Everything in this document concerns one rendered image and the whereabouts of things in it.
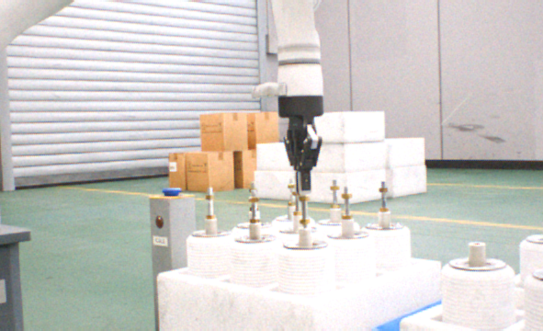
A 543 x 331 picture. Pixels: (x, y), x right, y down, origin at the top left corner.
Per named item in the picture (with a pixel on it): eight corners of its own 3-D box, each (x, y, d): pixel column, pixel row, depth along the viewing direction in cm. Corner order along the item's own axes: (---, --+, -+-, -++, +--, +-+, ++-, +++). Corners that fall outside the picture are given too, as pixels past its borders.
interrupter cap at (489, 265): (489, 276, 84) (489, 270, 84) (437, 268, 90) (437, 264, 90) (516, 266, 90) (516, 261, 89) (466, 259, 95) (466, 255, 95)
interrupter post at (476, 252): (480, 270, 88) (480, 245, 88) (464, 268, 90) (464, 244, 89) (490, 267, 90) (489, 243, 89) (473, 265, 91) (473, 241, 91)
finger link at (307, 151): (305, 134, 103) (298, 161, 107) (309, 142, 102) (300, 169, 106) (322, 134, 104) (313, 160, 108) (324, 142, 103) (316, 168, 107)
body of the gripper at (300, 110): (331, 90, 105) (333, 149, 106) (312, 94, 114) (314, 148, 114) (287, 91, 103) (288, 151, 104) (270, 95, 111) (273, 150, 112)
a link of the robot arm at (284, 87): (249, 99, 111) (248, 62, 110) (311, 97, 114) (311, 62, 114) (265, 96, 102) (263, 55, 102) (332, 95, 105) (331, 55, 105)
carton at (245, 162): (265, 186, 535) (265, 149, 533) (243, 188, 518) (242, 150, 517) (243, 185, 557) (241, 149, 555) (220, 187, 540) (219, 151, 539)
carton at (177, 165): (198, 186, 561) (197, 151, 560) (215, 187, 543) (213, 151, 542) (168, 188, 542) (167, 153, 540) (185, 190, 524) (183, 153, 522)
